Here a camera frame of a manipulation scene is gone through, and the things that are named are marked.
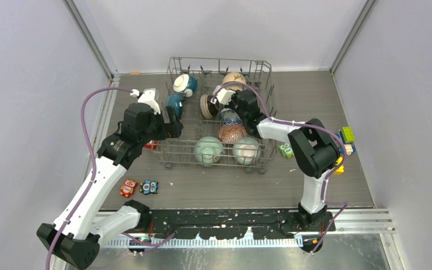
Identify yellow window toy block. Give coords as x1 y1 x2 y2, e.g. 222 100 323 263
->
333 156 345 175

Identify blue owl puzzle piece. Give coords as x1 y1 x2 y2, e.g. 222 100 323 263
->
139 180 159 195

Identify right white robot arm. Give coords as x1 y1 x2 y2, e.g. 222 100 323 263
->
219 90 340 231

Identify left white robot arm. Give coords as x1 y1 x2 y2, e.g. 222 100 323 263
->
37 103 183 269

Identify beige deer bowl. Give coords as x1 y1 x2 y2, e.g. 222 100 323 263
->
222 72 246 92

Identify grey wire dish rack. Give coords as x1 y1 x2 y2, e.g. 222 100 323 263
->
153 57 277 169

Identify red blue zigzag bowl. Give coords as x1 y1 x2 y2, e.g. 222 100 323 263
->
218 124 248 143

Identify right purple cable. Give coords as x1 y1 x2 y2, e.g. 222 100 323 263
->
210 81 349 255

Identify dark teal bowl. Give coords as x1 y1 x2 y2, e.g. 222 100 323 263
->
166 92 185 119

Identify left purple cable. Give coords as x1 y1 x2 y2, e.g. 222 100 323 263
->
44 86 177 270

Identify teal white bowl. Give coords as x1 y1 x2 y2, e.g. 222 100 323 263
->
173 74 198 98

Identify purple cable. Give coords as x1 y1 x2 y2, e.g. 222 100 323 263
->
210 81 349 255
44 86 177 270

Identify toy block car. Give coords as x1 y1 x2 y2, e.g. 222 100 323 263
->
337 127 356 156

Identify blue floral white bowl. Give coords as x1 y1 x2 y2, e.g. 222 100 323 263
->
219 108 242 125

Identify brown striped bowl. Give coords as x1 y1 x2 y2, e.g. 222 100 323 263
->
199 94 220 120

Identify celadon green bowl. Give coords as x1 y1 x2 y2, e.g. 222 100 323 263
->
232 137 261 165
193 136 224 167

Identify red window toy block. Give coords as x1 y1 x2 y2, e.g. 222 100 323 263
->
144 140 159 150

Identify green owl puzzle piece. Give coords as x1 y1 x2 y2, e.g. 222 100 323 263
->
278 143 294 159

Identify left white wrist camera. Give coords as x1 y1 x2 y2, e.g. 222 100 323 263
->
130 88 161 115

